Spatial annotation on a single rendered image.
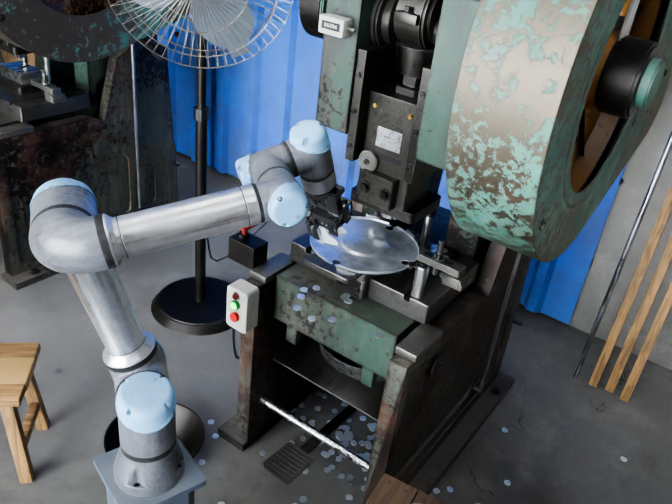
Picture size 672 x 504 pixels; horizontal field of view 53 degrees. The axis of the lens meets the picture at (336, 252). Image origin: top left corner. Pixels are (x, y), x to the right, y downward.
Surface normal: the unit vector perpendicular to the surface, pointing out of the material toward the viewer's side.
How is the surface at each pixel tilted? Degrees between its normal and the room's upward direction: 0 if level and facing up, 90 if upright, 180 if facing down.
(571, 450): 0
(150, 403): 7
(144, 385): 7
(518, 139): 97
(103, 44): 90
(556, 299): 90
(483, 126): 97
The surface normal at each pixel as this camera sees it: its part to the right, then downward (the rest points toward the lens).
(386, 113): -0.58, 0.36
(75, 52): 0.79, 0.39
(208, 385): 0.11, -0.85
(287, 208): 0.33, 0.51
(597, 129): -0.10, -0.11
